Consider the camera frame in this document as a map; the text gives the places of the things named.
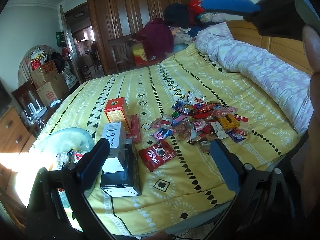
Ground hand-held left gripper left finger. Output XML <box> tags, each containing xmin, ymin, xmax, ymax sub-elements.
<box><xmin>26</xmin><ymin>137</ymin><xmax>112</xmax><ymax>240</ymax></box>

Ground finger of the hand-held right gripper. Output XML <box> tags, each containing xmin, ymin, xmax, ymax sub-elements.
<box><xmin>201</xmin><ymin>0</ymin><xmax>262</xmax><ymax>16</ymax></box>

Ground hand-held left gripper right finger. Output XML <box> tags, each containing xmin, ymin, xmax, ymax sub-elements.
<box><xmin>209</xmin><ymin>139</ymin><xmax>308</xmax><ymax>240</ymax></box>

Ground heap of mixed snack packets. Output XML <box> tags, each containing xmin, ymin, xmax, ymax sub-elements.
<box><xmin>51</xmin><ymin>149</ymin><xmax>87</xmax><ymax>171</ymax></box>

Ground clear glass bowl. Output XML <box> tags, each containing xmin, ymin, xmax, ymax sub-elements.
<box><xmin>29</xmin><ymin>127</ymin><xmax>96</xmax><ymax>198</ymax></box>

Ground pile of assorted snack packets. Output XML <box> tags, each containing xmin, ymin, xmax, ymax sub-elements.
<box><xmin>141</xmin><ymin>91</ymin><xmax>252</xmax><ymax>153</ymax></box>

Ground person's right hand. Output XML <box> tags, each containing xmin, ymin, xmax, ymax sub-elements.
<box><xmin>301</xmin><ymin>26</ymin><xmax>320</xmax><ymax>123</ymax></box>

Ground white tall box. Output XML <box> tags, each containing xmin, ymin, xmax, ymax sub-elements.
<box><xmin>101</xmin><ymin>121</ymin><xmax>126</xmax><ymax>173</ymax></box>

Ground wooden headboard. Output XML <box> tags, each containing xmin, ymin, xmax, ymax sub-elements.
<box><xmin>226</xmin><ymin>19</ymin><xmax>315</xmax><ymax>75</ymax></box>

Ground black product box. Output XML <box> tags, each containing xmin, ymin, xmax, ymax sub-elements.
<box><xmin>100</xmin><ymin>139</ymin><xmax>142</xmax><ymax>197</ymax></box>

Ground heap of mixed clothes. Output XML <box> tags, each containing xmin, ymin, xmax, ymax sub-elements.
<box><xmin>164</xmin><ymin>0</ymin><xmax>228</xmax><ymax>46</ymax></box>

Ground slim red box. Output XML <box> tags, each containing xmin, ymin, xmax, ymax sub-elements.
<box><xmin>125</xmin><ymin>114</ymin><xmax>140</xmax><ymax>144</ymax></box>

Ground pink floral duvet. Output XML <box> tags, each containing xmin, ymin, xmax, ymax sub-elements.
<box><xmin>194</xmin><ymin>22</ymin><xmax>314</xmax><ymax>134</ymax></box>

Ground orange-red tall box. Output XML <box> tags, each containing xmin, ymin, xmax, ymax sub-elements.
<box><xmin>104</xmin><ymin>97</ymin><xmax>130</xmax><ymax>133</ymax></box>

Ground yellow patterned bed cover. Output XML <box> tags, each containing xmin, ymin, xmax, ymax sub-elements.
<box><xmin>29</xmin><ymin>44</ymin><xmax>309</xmax><ymax>233</ymax></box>

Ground red coffee packet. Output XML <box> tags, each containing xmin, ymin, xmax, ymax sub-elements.
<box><xmin>138</xmin><ymin>140</ymin><xmax>179</xmax><ymax>172</ymax></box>

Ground maroon jacket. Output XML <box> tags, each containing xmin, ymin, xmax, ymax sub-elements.
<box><xmin>134</xmin><ymin>18</ymin><xmax>174</xmax><ymax>60</ymax></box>

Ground white router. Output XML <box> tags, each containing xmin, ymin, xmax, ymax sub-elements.
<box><xmin>27</xmin><ymin>99</ymin><xmax>48</xmax><ymax>118</ymax></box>

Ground large cardboard box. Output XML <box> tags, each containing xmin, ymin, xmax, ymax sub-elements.
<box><xmin>36</xmin><ymin>74</ymin><xmax>69</xmax><ymax>107</ymax></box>

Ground printed woven sack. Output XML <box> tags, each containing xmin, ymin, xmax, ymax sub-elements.
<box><xmin>62</xmin><ymin>64</ymin><xmax>80</xmax><ymax>87</ymax></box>

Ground wooden drawer dresser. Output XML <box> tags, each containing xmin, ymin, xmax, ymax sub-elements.
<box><xmin>0</xmin><ymin>105</ymin><xmax>32</xmax><ymax>157</ymax></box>

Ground wooden dining chair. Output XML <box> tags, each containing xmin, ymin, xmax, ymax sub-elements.
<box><xmin>80</xmin><ymin>57</ymin><xmax>94</xmax><ymax>80</ymax></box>

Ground red and yellow carton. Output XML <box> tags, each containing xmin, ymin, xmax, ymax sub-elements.
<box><xmin>132</xmin><ymin>42</ymin><xmax>166</xmax><ymax>67</ymax></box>

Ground brown wooden wardrobe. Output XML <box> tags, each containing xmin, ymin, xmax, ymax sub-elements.
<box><xmin>85</xmin><ymin>0</ymin><xmax>195</xmax><ymax>75</ymax></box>

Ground cardboard box with red print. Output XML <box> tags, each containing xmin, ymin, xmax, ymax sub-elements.
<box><xmin>31</xmin><ymin>60</ymin><xmax>59</xmax><ymax>88</ymax></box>

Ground wooden door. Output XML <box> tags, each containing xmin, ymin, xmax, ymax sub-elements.
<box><xmin>59</xmin><ymin>5</ymin><xmax>82</xmax><ymax>83</ymax></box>

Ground black flat television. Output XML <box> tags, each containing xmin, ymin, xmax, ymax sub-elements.
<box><xmin>0</xmin><ymin>77</ymin><xmax>12</xmax><ymax>118</ymax></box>

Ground wooden slat chair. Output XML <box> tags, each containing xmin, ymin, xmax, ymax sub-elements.
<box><xmin>108</xmin><ymin>36</ymin><xmax>137</xmax><ymax>73</ymax></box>

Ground white plastic bags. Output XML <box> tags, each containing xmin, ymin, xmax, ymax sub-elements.
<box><xmin>30</xmin><ymin>49</ymin><xmax>48</xmax><ymax>63</ymax></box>

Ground round cloth-covered tabletop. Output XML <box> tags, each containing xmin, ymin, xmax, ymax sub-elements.
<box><xmin>17</xmin><ymin>44</ymin><xmax>58</xmax><ymax>88</ymax></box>

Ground white power strip with cables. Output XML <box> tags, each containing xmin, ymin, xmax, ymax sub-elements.
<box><xmin>24</xmin><ymin>114</ymin><xmax>46</xmax><ymax>129</ymax></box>

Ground green wall hanging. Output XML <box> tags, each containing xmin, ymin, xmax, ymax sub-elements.
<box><xmin>55</xmin><ymin>31</ymin><xmax>66</xmax><ymax>47</ymax></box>

